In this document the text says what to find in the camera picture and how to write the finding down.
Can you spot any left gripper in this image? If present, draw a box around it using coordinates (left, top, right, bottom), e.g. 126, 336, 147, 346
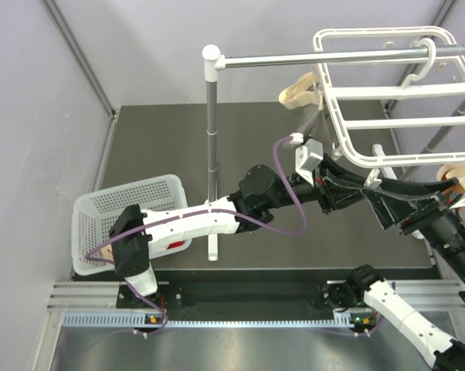
265, 154, 372, 216

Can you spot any white clip sock hanger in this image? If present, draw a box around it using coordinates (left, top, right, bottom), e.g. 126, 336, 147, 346
312, 26, 465, 194

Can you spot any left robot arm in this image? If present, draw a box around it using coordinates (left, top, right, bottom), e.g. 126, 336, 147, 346
107, 159, 348, 307

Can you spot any orange beige sock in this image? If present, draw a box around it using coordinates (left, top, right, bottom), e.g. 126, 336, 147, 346
436, 162, 465, 181

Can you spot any grey beige sock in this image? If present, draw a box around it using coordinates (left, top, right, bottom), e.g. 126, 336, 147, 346
278, 72, 331, 145

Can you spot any metal drying rack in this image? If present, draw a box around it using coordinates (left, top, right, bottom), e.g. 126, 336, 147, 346
202, 43, 465, 262

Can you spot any dark grey table mat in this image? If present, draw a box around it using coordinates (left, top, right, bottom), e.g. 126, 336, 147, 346
102, 103, 440, 279

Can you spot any white perforated plastic basket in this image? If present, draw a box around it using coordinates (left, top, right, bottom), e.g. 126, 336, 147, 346
71, 174, 188, 276

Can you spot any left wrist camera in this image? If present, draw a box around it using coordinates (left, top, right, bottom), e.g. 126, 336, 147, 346
290, 133, 324, 186

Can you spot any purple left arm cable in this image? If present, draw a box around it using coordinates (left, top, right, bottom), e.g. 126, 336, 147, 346
83, 135, 309, 337

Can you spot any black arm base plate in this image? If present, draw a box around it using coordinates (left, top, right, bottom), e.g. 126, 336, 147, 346
117, 281, 364, 317

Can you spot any slotted grey cable duct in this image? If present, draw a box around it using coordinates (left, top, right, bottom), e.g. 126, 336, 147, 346
63, 312, 377, 329

